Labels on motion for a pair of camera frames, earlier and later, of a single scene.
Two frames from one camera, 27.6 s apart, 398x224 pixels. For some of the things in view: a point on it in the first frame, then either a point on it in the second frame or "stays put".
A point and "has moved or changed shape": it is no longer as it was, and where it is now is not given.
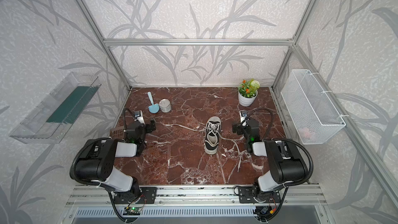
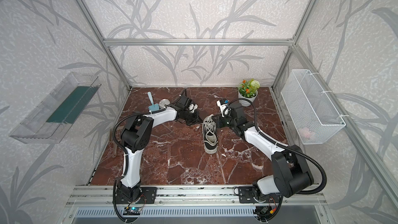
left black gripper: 146,127 → 191,117
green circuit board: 132,211 stays put
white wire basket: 313,114 stays put
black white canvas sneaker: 212,135 stays put
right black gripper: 241,127 → 226,121
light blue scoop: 155,107 stays put
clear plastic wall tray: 48,123 stays put
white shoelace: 212,129 has moved or changed shape
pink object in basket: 305,133 stays put
